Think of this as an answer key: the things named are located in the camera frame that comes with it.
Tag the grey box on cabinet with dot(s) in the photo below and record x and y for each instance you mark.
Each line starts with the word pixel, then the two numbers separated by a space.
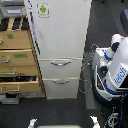
pixel 13 11

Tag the upper fridge drawer handle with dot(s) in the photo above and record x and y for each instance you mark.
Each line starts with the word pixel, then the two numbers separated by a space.
pixel 60 64

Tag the white fridge door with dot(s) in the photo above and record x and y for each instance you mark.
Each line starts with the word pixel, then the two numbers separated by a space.
pixel 63 32

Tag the fridge drawer handle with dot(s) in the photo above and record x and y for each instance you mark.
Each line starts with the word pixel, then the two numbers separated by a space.
pixel 60 81
pixel 60 64

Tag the white object bottom left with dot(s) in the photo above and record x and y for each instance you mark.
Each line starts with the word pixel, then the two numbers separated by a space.
pixel 32 123

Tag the white blue robot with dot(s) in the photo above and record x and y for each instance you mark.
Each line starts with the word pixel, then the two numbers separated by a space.
pixel 110 66

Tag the white refrigerator body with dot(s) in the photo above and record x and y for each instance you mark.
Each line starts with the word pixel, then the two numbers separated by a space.
pixel 52 72

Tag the wooden drawer cabinet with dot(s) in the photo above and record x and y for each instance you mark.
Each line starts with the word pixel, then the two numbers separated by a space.
pixel 19 69

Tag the green android sticker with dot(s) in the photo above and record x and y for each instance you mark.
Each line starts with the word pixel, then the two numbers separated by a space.
pixel 43 10

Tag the lower fridge drawer handle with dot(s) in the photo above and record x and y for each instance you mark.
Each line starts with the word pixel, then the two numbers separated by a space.
pixel 60 81

